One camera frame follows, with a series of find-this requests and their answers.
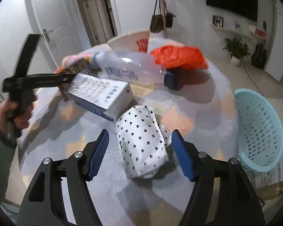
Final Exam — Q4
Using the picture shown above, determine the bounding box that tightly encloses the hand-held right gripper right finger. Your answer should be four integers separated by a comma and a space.
171, 129, 266, 226

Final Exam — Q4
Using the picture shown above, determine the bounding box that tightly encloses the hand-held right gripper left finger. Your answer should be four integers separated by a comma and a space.
15, 129, 110, 226

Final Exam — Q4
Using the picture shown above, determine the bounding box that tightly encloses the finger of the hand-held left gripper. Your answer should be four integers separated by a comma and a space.
25, 73, 80, 88
14, 33, 41, 78

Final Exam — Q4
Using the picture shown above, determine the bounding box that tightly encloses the white heart print packet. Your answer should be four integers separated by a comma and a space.
115, 105, 171, 179

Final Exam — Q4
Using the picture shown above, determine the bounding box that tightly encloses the white blue printed carton box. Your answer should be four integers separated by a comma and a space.
62, 73, 135, 123

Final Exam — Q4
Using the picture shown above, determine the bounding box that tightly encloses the light blue plastic basket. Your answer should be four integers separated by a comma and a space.
233, 88, 283, 173

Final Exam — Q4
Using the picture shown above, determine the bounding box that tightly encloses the person's left forearm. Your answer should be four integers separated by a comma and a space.
0, 120, 17, 206

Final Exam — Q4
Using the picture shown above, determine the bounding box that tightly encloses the person's left hand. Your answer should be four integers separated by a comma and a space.
0, 98, 34, 136

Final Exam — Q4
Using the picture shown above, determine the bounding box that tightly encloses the pink wrapper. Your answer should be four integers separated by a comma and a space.
61, 52, 95, 67

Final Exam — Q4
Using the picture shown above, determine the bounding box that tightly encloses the dark blue snack packet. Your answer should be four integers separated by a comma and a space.
54, 58, 93, 95

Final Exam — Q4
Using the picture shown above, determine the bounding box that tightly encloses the white door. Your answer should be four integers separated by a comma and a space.
29, 0, 92, 64

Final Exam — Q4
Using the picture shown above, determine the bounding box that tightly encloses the clear plastic bottle blue cap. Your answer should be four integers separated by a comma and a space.
91, 51, 182, 91

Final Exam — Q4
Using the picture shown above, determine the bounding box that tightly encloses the patterned floor rug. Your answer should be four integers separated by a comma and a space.
250, 162, 283, 193

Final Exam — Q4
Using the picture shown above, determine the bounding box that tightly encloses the white bag with red print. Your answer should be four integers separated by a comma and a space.
106, 29, 180, 54

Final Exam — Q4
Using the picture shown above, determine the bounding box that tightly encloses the cardboard tube with gold cap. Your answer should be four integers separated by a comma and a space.
256, 180, 283, 208

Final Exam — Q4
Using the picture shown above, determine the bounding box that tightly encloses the orange plastic bag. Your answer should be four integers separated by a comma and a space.
150, 45, 208, 70

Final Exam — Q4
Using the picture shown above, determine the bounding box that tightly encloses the potted green plant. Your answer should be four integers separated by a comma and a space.
222, 34, 251, 67

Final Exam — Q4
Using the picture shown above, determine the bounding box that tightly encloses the brown handbag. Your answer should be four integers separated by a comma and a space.
150, 0, 166, 33

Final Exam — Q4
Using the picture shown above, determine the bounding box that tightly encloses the black guitar bag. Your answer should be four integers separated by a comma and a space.
252, 43, 267, 69

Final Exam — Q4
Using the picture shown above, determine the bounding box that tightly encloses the black handbag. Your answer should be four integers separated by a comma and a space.
165, 12, 176, 28

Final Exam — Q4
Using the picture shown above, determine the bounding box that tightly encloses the coat rack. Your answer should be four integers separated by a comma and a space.
156, 0, 171, 38

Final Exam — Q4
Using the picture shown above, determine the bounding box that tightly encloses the white cabinet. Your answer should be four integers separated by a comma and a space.
264, 0, 283, 83

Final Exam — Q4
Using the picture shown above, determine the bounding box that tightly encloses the silver door handle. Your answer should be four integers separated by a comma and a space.
41, 28, 53, 42

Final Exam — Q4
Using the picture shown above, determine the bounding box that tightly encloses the floor cable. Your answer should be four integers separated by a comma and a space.
242, 60, 262, 90

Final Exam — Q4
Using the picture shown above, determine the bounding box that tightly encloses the white wall shelf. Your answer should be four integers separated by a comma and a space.
209, 22, 267, 39

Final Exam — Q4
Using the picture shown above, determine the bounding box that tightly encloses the black picture frame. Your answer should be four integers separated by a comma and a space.
212, 15, 224, 28

